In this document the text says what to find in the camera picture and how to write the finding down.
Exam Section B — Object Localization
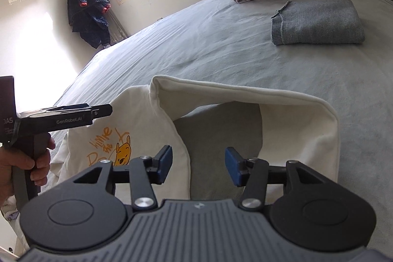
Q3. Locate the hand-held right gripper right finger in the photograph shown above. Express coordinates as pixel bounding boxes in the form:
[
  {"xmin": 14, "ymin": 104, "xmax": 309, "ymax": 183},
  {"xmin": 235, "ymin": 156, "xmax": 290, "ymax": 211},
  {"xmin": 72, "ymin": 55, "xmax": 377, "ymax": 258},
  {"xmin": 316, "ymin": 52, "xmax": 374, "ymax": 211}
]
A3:
[{"xmin": 225, "ymin": 147, "xmax": 326, "ymax": 210}]

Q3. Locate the pile of dark and white clothes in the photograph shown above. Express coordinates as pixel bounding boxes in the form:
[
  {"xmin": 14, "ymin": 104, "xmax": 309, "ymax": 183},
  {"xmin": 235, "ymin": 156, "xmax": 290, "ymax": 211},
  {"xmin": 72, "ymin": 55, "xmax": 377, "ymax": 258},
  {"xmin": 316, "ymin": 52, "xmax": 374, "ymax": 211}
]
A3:
[{"xmin": 0, "ymin": 196, "xmax": 22, "ymax": 221}]

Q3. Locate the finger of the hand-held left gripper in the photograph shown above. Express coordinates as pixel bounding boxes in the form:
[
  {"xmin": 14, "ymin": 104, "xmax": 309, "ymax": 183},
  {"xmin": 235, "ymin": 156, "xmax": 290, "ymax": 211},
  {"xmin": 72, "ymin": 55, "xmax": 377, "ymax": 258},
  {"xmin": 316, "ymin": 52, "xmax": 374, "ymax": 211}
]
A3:
[{"xmin": 39, "ymin": 103, "xmax": 113, "ymax": 119}]

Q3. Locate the grey bed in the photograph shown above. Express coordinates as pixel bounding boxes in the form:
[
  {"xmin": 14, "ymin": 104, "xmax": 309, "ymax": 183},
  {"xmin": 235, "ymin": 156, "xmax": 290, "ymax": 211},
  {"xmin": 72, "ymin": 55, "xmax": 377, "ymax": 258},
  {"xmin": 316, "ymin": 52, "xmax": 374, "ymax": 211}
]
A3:
[{"xmin": 51, "ymin": 0, "xmax": 393, "ymax": 210}]

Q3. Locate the folded grey sweater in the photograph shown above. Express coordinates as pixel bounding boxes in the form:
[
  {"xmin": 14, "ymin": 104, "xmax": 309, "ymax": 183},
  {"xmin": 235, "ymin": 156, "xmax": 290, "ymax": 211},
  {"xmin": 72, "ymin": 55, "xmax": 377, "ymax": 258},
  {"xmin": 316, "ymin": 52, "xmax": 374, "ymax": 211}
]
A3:
[{"xmin": 271, "ymin": 0, "xmax": 366, "ymax": 46}]

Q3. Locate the white printed sweatshirt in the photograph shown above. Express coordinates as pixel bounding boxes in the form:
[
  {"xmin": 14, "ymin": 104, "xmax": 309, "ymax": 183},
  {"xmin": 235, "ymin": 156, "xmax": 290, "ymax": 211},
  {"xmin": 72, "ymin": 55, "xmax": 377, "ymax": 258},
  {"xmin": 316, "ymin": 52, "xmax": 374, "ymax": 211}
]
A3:
[{"xmin": 49, "ymin": 75, "xmax": 341, "ymax": 207}]

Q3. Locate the dark blue hanging jacket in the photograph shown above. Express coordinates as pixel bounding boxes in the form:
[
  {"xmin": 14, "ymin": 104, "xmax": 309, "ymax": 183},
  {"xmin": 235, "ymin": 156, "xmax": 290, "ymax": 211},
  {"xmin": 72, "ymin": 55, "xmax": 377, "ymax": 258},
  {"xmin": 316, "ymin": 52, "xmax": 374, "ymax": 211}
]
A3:
[{"xmin": 67, "ymin": 0, "xmax": 111, "ymax": 49}]

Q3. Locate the person's left hand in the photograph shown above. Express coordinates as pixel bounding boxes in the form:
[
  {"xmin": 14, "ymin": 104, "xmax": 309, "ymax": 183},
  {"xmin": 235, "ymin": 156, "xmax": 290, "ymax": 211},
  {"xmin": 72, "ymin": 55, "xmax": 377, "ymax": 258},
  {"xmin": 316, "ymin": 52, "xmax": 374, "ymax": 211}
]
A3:
[{"xmin": 0, "ymin": 138, "xmax": 56, "ymax": 209}]

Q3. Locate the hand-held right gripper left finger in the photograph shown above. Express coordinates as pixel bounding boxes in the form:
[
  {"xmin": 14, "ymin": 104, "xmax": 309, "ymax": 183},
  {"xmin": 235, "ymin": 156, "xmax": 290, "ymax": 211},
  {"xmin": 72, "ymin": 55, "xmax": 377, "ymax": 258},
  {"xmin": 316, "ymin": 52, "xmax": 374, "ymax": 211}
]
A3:
[{"xmin": 72, "ymin": 145, "xmax": 173, "ymax": 210}]

